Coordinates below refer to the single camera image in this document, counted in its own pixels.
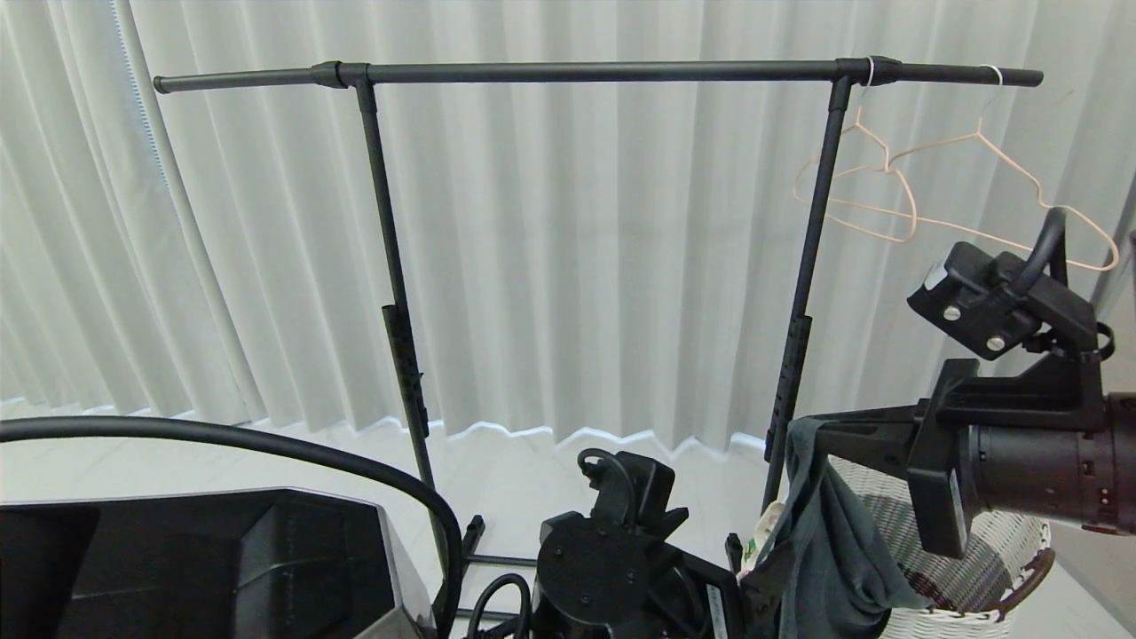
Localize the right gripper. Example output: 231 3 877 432
907 395 1136 560

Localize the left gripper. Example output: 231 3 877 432
661 566 755 639

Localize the dark grey shirt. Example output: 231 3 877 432
741 417 928 639

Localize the pink clothes hanger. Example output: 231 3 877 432
793 105 919 243
887 84 1121 272

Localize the white laundry basket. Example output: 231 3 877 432
830 457 1057 639

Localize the black clothes rack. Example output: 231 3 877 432
153 56 1045 636

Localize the cream printed garment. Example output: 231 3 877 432
741 501 786 578

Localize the white curtain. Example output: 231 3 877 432
0 0 1136 454

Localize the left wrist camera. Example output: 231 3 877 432
577 448 691 538

